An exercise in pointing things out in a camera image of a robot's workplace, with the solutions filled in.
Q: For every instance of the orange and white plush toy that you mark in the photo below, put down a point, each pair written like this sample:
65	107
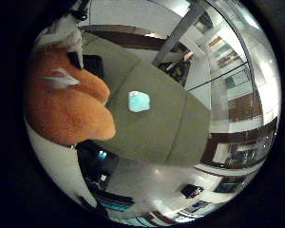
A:
69	110

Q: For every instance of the light blue plush toy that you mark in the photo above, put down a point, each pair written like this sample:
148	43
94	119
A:
139	101

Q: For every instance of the black slatted plastic basket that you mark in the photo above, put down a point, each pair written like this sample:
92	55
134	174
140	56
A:
93	66

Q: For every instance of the grey metal beam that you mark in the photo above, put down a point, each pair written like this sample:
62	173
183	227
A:
180	30

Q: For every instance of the small black box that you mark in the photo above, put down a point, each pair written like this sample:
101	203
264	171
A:
191	191

